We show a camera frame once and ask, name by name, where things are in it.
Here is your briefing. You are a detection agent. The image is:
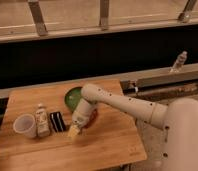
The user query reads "black striped eraser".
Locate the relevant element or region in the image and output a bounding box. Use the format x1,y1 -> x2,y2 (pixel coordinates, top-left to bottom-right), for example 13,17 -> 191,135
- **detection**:
49,111 -> 66,132

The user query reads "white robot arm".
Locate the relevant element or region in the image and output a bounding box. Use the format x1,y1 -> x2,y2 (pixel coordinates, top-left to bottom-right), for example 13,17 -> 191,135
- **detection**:
69,84 -> 198,171

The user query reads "small white bottle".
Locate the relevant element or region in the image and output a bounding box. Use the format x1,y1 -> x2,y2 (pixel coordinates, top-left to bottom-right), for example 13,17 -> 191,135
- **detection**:
35,103 -> 50,137

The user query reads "green round plate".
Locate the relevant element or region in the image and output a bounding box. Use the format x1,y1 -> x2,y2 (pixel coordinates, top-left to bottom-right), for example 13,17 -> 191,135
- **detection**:
64,87 -> 81,112

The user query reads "white plastic cup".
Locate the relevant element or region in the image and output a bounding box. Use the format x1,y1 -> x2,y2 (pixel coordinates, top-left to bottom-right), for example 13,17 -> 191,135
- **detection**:
13,114 -> 36,138

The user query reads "clear bottle on ledge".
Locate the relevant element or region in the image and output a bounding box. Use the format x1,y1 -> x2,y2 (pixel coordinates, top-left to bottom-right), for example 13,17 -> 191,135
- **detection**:
170,51 -> 187,73

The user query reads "left metal bracket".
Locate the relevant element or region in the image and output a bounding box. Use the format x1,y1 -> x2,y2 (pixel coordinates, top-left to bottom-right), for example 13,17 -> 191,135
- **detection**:
28,0 -> 48,36

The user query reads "metal bracket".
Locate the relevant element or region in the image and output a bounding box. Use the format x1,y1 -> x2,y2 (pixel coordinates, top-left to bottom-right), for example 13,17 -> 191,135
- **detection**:
28,0 -> 48,36
99,0 -> 109,30
178,0 -> 197,23

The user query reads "middle metal bracket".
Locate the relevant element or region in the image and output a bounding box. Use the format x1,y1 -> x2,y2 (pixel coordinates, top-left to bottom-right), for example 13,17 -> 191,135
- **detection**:
99,0 -> 109,30

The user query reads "right metal bracket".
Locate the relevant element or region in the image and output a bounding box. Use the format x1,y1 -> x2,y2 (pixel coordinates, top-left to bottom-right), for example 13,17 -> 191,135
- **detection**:
178,0 -> 197,23

